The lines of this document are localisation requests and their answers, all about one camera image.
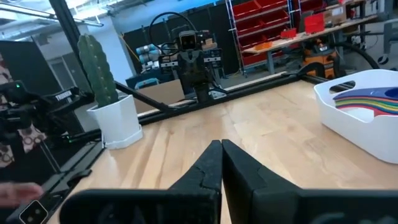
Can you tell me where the dark indigo measuring cup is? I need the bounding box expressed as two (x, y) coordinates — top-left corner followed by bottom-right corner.
(332, 86), (398, 102)

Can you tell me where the red measuring cup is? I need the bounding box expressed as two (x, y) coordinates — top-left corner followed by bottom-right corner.
(336, 103), (398, 118)

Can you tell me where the small black camera box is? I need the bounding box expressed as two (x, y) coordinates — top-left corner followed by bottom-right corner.
(18, 199), (50, 224)

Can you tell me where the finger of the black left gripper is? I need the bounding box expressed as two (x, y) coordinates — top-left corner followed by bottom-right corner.
(193, 48), (223, 87)
(158, 54), (194, 87)

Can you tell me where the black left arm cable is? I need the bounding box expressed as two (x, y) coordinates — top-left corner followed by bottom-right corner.
(148, 11), (200, 57)

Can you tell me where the white hexagonal planter pot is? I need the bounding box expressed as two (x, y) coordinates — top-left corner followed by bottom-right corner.
(86, 94), (144, 151)

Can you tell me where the person's hand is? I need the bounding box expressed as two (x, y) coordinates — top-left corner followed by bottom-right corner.
(0, 182), (45, 208)

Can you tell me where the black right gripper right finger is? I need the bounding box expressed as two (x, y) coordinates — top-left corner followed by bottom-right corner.
(221, 139), (302, 224)

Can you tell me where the white plastic basket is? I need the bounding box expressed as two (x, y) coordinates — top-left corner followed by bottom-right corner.
(313, 68), (398, 165)

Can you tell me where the black vacuum hose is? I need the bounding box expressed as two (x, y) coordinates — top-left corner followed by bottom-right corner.
(336, 41), (381, 70)

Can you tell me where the brown cardboard panel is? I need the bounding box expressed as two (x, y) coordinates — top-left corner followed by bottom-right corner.
(133, 78), (186, 114)

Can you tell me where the red bin shelving rack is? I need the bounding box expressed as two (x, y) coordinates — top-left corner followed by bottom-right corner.
(224, 0), (295, 77)

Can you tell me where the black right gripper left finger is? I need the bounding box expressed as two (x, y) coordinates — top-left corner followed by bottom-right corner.
(169, 139), (223, 192)

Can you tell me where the green cactus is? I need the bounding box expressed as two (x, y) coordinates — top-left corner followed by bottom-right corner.
(76, 33), (120, 108)

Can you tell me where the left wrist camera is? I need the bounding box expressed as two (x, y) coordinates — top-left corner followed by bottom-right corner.
(178, 30), (198, 51)

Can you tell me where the red box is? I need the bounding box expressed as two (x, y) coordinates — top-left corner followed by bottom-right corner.
(303, 12), (326, 35)

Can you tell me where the wooden workbench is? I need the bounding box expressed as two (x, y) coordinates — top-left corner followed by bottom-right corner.
(241, 13), (379, 75)

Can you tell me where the orange measuring cup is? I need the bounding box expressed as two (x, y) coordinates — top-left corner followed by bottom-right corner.
(336, 101), (398, 113)

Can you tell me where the orange black shop vacuum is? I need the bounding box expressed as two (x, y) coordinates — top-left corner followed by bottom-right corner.
(302, 39), (339, 79)

